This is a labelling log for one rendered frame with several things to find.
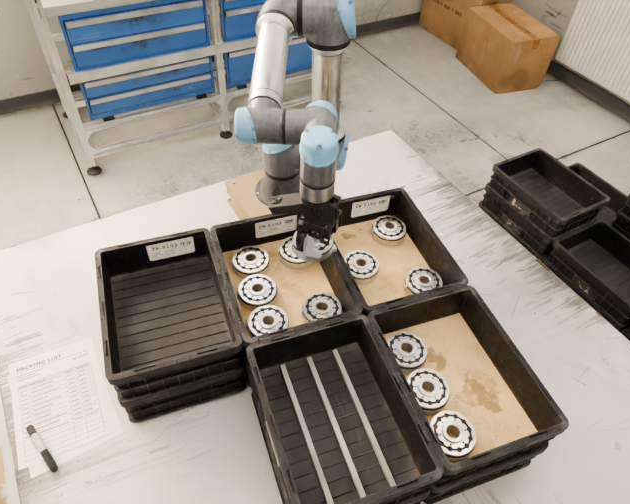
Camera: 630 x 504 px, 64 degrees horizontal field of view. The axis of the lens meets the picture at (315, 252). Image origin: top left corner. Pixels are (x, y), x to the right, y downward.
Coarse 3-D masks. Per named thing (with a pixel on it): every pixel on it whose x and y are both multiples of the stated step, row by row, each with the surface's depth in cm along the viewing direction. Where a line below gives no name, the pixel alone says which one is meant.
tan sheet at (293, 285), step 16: (224, 256) 145; (272, 256) 146; (272, 272) 142; (288, 272) 142; (304, 272) 143; (320, 272) 143; (288, 288) 139; (304, 288) 139; (320, 288) 139; (240, 304) 134; (288, 304) 135
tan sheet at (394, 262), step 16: (352, 224) 157; (368, 224) 157; (336, 240) 152; (352, 240) 152; (368, 240) 153; (384, 256) 148; (400, 256) 149; (416, 256) 149; (384, 272) 144; (400, 272) 145; (368, 288) 140; (384, 288) 140; (400, 288) 141; (368, 304) 136
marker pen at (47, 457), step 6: (30, 426) 121; (30, 432) 120; (36, 432) 120; (36, 438) 119; (36, 444) 118; (42, 444) 118; (42, 450) 117; (48, 450) 118; (42, 456) 116; (48, 456) 116; (48, 462) 115; (54, 462) 116; (54, 468) 115
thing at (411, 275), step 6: (414, 270) 141; (420, 270) 142; (426, 270) 142; (432, 270) 141; (408, 276) 139; (414, 276) 140; (432, 276) 140; (438, 276) 140; (408, 282) 138; (414, 282) 138; (438, 282) 139; (414, 288) 137; (420, 288) 137; (426, 288) 137; (432, 288) 137
